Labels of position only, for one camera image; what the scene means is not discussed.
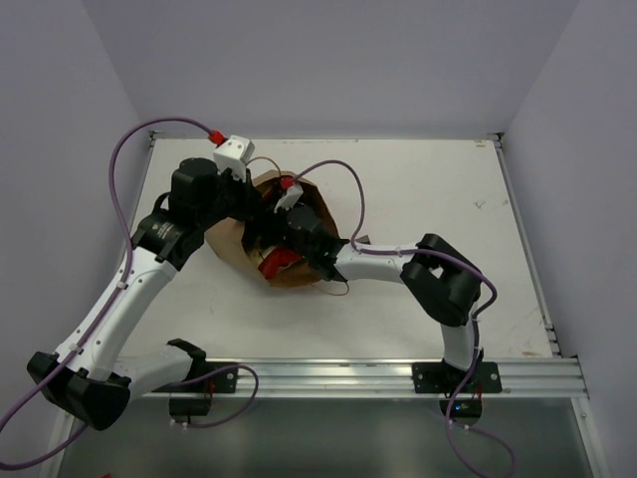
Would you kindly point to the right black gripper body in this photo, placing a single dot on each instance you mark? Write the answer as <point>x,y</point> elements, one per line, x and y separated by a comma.
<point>285,236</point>

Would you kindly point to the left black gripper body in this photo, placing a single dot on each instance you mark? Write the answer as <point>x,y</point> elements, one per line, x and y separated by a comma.
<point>250,200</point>

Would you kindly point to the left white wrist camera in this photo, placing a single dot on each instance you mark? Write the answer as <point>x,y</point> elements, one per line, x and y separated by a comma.
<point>233,155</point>

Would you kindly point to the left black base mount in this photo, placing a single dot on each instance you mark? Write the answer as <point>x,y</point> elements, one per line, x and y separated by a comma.
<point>207,377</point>

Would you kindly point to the aluminium front rail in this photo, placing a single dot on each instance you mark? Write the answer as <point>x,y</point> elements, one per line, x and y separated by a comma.
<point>339,378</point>

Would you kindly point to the brown paper bag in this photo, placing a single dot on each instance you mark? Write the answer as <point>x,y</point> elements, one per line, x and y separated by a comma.
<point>240,244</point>

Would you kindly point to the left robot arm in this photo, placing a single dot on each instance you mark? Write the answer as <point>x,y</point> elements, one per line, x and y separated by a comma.
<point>86,375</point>

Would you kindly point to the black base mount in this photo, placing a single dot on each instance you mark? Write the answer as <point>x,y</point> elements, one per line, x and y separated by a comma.
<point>441,378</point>
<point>207,377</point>

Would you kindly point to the brown chocolate bar wrapper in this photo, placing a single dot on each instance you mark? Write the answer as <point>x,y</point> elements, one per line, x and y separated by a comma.
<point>363,239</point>

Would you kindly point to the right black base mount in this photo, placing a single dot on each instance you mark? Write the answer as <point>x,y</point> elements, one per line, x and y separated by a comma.
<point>441,378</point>

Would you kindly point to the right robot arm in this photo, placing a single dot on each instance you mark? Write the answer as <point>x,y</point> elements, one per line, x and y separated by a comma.
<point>442,281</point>

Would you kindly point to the red chip bag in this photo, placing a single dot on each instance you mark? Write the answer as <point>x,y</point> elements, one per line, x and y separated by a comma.
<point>279,258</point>

